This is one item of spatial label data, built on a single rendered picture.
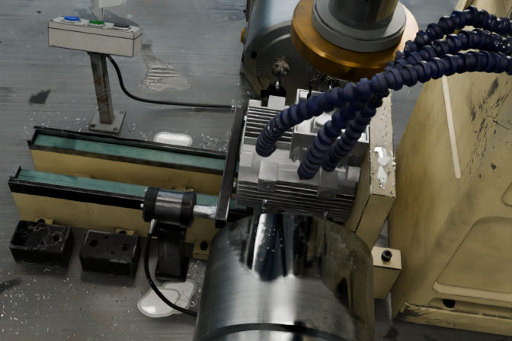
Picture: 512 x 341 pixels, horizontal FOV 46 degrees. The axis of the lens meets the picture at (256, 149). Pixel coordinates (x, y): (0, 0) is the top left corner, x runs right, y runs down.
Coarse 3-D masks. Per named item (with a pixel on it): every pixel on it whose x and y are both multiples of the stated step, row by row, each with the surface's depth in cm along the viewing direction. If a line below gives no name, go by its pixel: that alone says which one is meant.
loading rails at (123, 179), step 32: (32, 128) 119; (64, 160) 120; (96, 160) 119; (128, 160) 118; (160, 160) 117; (192, 160) 118; (224, 160) 119; (32, 192) 112; (64, 192) 110; (96, 192) 110; (128, 192) 112; (64, 224) 119; (96, 224) 118; (128, 224) 117
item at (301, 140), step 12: (300, 96) 100; (336, 108) 103; (312, 120) 101; (324, 120) 98; (300, 132) 95; (312, 132) 99; (300, 144) 97; (360, 144) 95; (300, 156) 99; (348, 156) 97; (360, 156) 97
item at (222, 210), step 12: (240, 108) 113; (240, 120) 111; (240, 132) 109; (228, 156) 105; (228, 168) 103; (228, 180) 102; (228, 192) 100; (228, 204) 99; (216, 216) 97; (228, 216) 100
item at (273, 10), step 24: (264, 0) 121; (288, 0) 115; (264, 24) 114; (288, 24) 111; (264, 48) 116; (288, 48) 115; (264, 72) 120; (288, 72) 116; (264, 96) 125; (288, 96) 125
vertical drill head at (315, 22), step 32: (320, 0) 82; (352, 0) 76; (384, 0) 75; (320, 32) 80; (352, 32) 78; (384, 32) 79; (416, 32) 83; (320, 64) 80; (352, 64) 78; (384, 64) 78
